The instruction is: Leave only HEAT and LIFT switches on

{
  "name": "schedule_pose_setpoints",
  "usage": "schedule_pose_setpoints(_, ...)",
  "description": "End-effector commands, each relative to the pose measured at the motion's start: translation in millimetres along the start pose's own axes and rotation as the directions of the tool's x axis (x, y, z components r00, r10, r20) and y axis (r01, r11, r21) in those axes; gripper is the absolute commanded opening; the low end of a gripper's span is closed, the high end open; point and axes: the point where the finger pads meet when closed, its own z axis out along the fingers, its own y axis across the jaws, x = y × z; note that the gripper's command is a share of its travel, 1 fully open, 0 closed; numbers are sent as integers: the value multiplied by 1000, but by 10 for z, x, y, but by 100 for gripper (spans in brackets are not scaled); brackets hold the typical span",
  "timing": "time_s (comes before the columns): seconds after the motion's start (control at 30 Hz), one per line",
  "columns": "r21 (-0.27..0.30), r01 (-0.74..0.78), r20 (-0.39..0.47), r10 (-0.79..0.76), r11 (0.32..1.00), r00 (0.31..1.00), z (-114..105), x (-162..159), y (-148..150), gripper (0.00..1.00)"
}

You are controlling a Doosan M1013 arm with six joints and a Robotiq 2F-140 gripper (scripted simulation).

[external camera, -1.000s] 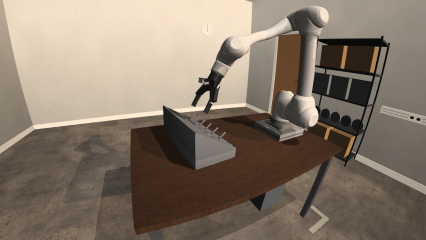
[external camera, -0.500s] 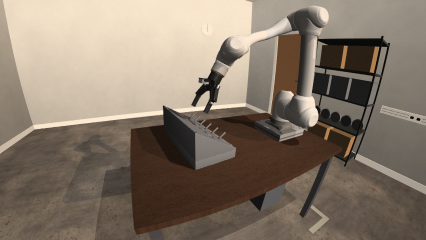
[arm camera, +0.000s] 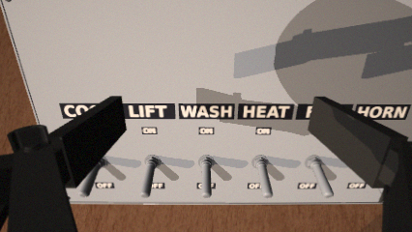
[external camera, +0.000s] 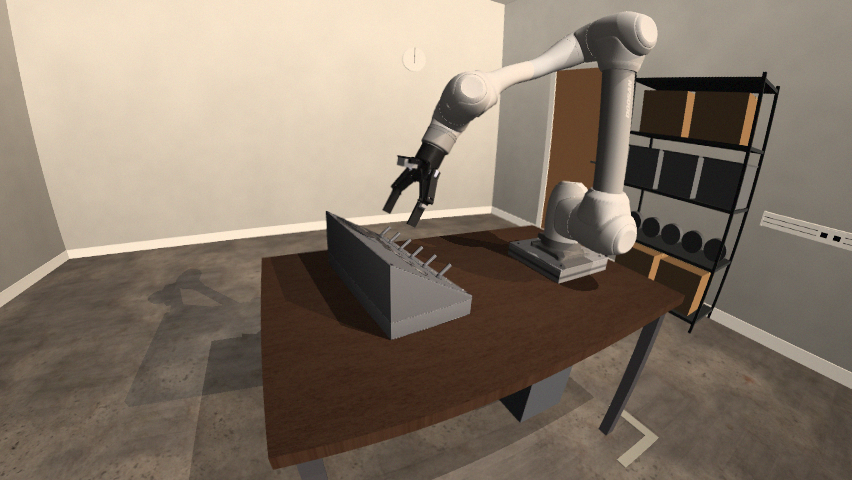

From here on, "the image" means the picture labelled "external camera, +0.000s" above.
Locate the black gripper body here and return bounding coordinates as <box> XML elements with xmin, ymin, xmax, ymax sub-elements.
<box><xmin>412</xmin><ymin>143</ymin><xmax>446</xmax><ymax>182</ymax></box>

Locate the white switch panel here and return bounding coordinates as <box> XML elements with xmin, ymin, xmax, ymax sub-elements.
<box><xmin>326</xmin><ymin>211</ymin><xmax>472</xmax><ymax>340</ymax></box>

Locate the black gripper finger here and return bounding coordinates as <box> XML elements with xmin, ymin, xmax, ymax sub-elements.
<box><xmin>407</xmin><ymin>168</ymin><xmax>440</xmax><ymax>228</ymax></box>
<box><xmin>383</xmin><ymin>167</ymin><xmax>418</xmax><ymax>214</ymax></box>

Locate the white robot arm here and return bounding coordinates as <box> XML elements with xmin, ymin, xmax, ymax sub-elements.
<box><xmin>421</xmin><ymin>11</ymin><xmax>657</xmax><ymax>261</ymax></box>

